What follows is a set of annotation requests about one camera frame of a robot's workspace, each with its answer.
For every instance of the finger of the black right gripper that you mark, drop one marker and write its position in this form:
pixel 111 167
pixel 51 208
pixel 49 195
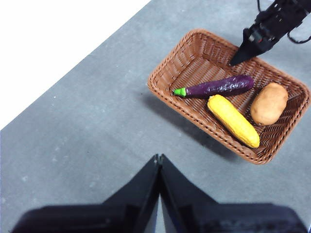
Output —
pixel 244 49

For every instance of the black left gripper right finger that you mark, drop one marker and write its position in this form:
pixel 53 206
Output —
pixel 206 216

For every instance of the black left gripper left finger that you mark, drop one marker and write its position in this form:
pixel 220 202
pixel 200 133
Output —
pixel 116 216

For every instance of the purple eggplant with green stem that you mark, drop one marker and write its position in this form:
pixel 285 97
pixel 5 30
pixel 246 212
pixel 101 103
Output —
pixel 218 87

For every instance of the brown woven wicker basket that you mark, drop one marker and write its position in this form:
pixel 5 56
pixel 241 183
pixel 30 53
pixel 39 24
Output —
pixel 194 63

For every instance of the brown potato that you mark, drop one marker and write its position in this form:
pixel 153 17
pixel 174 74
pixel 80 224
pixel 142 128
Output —
pixel 268 104

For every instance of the yellow corn cob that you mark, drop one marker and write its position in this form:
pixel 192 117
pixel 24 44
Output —
pixel 233 121

